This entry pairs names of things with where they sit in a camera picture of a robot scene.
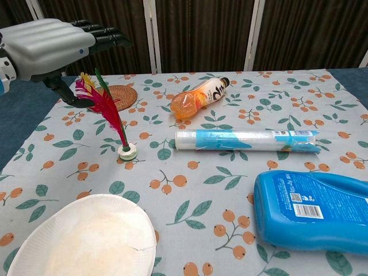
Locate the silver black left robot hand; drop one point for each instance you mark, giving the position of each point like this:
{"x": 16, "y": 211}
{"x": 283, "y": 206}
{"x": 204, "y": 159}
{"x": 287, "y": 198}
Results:
{"x": 49, "y": 46}

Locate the colourful feather shuttlecock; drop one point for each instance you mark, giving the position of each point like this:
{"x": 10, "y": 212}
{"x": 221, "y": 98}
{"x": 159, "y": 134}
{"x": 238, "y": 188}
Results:
{"x": 107, "y": 109}

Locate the leaf and berry patterned tablecloth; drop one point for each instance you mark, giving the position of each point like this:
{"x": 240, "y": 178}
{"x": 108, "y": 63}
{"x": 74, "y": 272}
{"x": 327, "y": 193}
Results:
{"x": 201, "y": 178}

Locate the round woven rattan coaster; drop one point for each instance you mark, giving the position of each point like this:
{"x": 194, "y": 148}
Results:
{"x": 126, "y": 96}

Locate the dark folding screen white frames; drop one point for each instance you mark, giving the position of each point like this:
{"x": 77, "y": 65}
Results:
{"x": 201, "y": 34}

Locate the orange drink plastic bottle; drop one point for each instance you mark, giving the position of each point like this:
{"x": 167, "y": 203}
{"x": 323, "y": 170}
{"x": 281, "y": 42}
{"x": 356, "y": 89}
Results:
{"x": 195, "y": 97}

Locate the clear plastic wrap roll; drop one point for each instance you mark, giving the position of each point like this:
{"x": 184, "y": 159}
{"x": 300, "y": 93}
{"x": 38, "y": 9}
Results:
{"x": 244, "y": 141}

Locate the blue detergent pump bottle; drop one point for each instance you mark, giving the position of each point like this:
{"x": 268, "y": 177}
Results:
{"x": 313, "y": 210}

